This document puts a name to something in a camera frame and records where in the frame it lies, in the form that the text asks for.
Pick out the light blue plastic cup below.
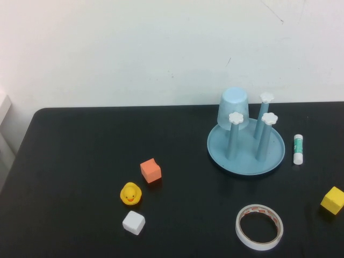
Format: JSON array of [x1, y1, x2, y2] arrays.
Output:
[[217, 86, 250, 132]]

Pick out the blue four-peg cup stand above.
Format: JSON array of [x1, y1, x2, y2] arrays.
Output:
[[206, 92, 286, 177]]

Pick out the orange foam cube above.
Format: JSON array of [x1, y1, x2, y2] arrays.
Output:
[[139, 157, 162, 185]]

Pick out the yellow rubber duck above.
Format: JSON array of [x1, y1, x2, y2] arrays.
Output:
[[119, 182, 142, 207]]

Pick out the white foam cube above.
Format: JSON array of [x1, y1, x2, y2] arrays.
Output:
[[122, 210, 146, 237]]

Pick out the white green glue stick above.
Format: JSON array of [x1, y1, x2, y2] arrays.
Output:
[[292, 134, 305, 166]]

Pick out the white tape roll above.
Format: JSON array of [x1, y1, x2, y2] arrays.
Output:
[[235, 204, 284, 252]]

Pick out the yellow foam cube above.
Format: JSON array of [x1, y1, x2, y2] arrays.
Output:
[[319, 185, 344, 216]]

